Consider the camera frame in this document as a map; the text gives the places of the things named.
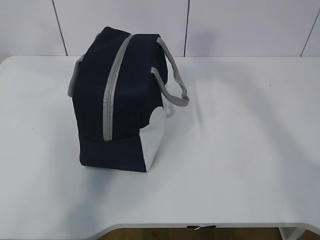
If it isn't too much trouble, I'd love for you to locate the navy blue lunch bag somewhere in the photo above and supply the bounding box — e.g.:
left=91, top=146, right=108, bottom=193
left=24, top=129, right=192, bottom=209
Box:
left=67, top=27, right=190, bottom=173

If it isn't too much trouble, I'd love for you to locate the black tape on table edge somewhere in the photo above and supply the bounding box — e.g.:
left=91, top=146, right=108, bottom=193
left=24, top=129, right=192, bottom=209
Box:
left=186, top=225, right=217, bottom=231

